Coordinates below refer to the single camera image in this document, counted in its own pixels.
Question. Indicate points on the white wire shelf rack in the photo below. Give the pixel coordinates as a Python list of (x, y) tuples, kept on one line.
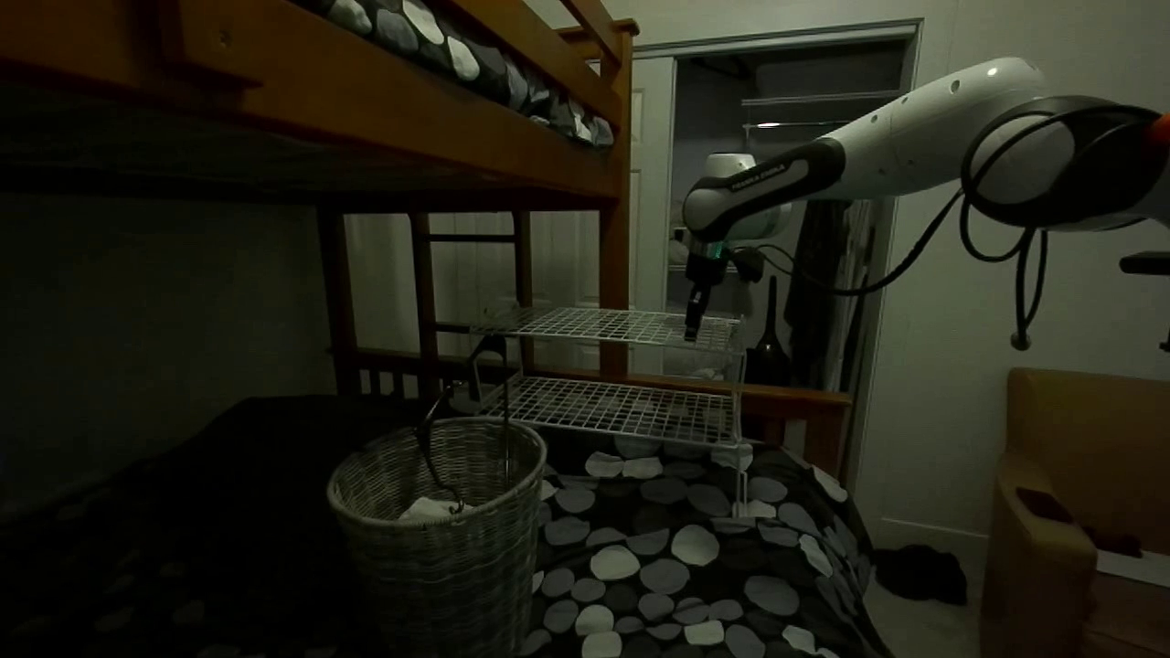
[(616, 372)]

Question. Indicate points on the upper bunk pebble bedding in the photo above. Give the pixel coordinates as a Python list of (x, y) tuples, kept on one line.
[(433, 42)]

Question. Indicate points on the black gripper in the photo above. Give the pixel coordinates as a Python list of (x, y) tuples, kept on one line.
[(708, 265)]

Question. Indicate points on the dark clothing on floor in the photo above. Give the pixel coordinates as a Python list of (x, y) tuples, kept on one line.
[(919, 572)]

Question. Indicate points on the white cloth in basket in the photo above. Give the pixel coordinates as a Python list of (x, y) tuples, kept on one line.
[(433, 508)]

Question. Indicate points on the wooden bunk bed frame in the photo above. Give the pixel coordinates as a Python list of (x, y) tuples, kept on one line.
[(178, 176)]

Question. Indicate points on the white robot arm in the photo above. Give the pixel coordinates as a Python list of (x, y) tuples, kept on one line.
[(1016, 150)]

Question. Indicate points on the dark hanging jacket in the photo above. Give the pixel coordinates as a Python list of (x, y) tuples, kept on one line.
[(814, 310)]

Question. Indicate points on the pebble pattern bed cover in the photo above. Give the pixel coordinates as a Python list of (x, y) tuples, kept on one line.
[(225, 547)]

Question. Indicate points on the brown cardboard box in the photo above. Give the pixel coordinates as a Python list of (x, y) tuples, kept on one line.
[(1084, 474)]

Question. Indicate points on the woven wicker basket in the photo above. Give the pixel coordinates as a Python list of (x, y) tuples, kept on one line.
[(458, 585)]

